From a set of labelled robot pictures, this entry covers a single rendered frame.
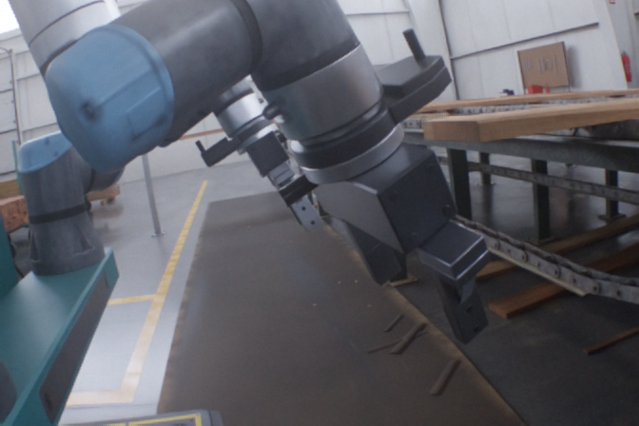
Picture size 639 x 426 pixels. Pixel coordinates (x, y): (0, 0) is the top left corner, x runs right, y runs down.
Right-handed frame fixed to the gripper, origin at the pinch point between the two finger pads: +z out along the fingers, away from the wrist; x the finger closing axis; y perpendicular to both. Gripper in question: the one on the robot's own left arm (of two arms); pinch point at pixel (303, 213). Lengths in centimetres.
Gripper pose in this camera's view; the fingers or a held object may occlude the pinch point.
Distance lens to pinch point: 78.5
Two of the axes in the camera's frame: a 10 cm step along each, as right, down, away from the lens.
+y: 8.3, -5.4, 1.0
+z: 5.4, 8.4, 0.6
